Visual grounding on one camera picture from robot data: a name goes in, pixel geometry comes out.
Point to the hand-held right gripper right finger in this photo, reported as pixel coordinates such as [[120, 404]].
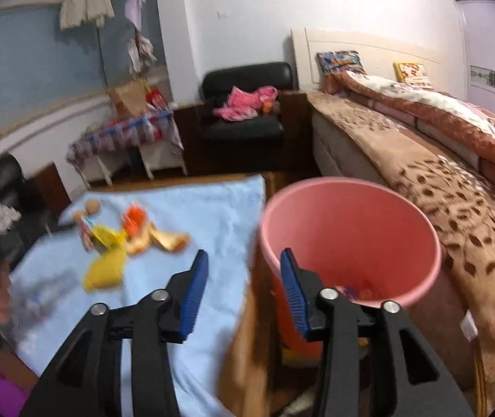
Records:
[[295, 299]]

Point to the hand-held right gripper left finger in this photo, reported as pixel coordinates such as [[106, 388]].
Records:
[[193, 304]]

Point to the golden snack wrapper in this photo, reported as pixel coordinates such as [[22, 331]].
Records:
[[169, 241]]

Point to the red foam net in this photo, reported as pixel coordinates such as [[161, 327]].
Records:
[[366, 290]]

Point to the pale yellow peel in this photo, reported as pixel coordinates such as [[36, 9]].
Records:
[[141, 246]]

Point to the pink plastic bucket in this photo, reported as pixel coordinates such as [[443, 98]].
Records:
[[351, 226]]

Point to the yellow wrappers and peel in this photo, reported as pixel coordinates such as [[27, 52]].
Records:
[[104, 271]]

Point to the brown walnut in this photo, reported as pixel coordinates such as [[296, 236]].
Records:
[[78, 216], [93, 205]]

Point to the orange plastic wrapper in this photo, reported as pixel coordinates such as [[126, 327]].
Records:
[[134, 221]]

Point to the pink patterned wrapper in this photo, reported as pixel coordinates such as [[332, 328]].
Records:
[[86, 230]]

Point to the yellow snack wrapper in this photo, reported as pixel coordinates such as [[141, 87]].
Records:
[[108, 236]]

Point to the crumpled white cloth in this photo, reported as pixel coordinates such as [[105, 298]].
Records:
[[4, 219]]

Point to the black leather armchair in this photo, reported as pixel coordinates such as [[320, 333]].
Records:
[[17, 178], [247, 129]]

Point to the light blue cloth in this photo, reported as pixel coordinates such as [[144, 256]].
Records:
[[212, 217]]

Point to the white side table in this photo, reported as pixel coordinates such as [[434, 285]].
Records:
[[160, 160]]

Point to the blue window blind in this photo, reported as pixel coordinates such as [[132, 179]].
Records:
[[47, 61]]

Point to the small orange box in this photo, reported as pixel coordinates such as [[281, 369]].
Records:
[[269, 107]]

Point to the bed with brown blanket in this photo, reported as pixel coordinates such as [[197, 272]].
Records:
[[468, 208]]

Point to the brown paper bag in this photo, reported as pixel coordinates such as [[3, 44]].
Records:
[[128, 97]]

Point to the pink cloth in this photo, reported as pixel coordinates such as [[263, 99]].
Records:
[[243, 104]]

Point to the red plastic bag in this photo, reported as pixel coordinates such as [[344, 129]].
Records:
[[155, 97]]

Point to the dotted pink quilt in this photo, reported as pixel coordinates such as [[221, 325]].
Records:
[[447, 117]]

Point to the colourful printed pillow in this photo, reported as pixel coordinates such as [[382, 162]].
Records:
[[340, 65]]

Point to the hanging white rags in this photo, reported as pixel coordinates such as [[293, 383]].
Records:
[[141, 54]]

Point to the hanging white jacket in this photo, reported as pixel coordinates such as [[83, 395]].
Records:
[[86, 6]]

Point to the yellow flower pillow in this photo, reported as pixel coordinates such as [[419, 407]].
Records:
[[412, 74]]

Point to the cream wooden bed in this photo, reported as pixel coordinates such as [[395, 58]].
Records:
[[360, 45]]

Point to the hanging purple cloth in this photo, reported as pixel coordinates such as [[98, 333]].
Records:
[[134, 11]]

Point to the white wardrobe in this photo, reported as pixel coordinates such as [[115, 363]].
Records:
[[490, 52]]

